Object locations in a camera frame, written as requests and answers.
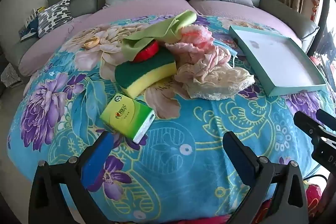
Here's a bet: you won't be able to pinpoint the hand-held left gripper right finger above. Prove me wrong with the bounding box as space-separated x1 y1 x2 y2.
223 132 309 224

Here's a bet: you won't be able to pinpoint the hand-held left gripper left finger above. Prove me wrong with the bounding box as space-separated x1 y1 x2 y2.
28 131 114 224

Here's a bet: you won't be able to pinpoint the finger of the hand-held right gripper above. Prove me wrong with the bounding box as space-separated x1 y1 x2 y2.
293 111 328 141
316 109 336 133

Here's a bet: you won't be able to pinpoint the teal shallow box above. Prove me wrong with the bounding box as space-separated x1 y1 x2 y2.
228 25 327 97

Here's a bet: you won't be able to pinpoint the pink lace cloth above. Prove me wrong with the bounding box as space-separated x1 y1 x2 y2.
165 42 256 101

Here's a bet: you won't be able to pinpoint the green yellow sponge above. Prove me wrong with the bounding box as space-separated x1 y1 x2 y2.
115 49 177 98

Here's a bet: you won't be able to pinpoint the red lid jar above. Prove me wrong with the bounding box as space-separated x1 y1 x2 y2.
133 40 159 64

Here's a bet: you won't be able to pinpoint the green cloth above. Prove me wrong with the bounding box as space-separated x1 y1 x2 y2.
122 10 197 62

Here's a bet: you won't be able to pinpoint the red patterned cloth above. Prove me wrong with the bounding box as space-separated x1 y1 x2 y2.
304 179 324 219

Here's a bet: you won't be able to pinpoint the green tissue pack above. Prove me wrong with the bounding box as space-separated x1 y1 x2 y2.
100 93 155 144

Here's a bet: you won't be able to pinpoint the floral printed blanket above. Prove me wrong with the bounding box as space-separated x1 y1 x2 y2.
7 14 336 224

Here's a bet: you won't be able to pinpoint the small round gold tin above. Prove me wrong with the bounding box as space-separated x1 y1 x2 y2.
83 37 100 49

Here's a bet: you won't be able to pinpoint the coral fluffy scrunchie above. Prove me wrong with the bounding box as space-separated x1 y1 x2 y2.
180 25 214 50

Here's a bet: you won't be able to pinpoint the pink ribbed sofa seat cushion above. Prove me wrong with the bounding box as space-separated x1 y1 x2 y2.
189 0 302 41
18 0 195 77

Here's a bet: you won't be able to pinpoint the teal book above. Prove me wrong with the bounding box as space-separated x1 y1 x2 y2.
20 18 40 42

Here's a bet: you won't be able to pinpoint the black white patterned pillow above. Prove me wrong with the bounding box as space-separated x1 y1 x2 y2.
37 0 74 38

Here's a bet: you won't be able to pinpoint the upright books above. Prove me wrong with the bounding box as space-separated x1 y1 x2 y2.
25 6 46 28

